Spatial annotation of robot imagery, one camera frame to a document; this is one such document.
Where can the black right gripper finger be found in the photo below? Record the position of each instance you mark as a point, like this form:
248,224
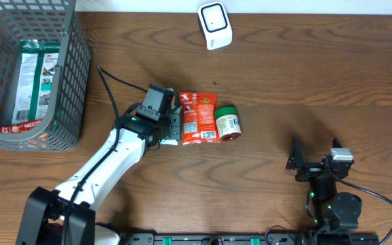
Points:
336,143
295,159

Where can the white barcode scanner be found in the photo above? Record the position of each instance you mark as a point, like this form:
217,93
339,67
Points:
215,26

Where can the white small packet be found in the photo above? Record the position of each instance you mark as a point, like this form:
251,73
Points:
170,142

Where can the black mounting rail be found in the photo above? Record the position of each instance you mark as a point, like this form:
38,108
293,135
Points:
250,239

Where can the red snack bag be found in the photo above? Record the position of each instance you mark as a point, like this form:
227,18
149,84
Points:
199,125

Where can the green white 3M package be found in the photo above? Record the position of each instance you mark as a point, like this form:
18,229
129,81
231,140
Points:
37,69

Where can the green lid jar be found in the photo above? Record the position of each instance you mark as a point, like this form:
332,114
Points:
227,123

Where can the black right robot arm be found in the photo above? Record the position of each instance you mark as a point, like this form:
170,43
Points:
332,210

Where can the red flat packet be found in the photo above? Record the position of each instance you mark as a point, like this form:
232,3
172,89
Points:
20,127

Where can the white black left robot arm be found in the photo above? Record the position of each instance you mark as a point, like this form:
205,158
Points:
67,214

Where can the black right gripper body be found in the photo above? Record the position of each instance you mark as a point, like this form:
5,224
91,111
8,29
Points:
310,170

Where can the grey mesh basket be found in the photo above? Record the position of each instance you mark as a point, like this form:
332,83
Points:
45,21

